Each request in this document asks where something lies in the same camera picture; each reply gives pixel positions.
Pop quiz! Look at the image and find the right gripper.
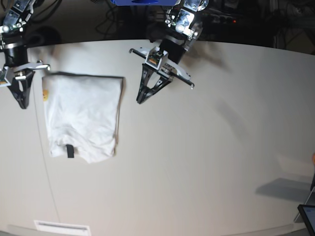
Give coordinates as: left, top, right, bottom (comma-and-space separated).
3, 45, 34, 109

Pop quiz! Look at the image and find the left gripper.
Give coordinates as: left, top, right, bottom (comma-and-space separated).
136, 38, 186, 104

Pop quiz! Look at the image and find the white printed T-shirt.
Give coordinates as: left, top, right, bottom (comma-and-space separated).
42, 72, 124, 164

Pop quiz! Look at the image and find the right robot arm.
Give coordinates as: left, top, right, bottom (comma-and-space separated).
0, 0, 50, 109

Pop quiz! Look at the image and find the black power strip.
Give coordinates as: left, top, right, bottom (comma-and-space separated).
205, 14, 237, 25

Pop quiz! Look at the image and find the white paper label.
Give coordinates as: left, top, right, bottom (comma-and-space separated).
34, 220, 92, 236

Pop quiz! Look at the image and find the black tablet device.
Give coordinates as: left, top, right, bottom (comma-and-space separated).
298, 205, 315, 236

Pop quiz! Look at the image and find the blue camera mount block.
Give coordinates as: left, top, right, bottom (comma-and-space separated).
111, 0, 180, 6

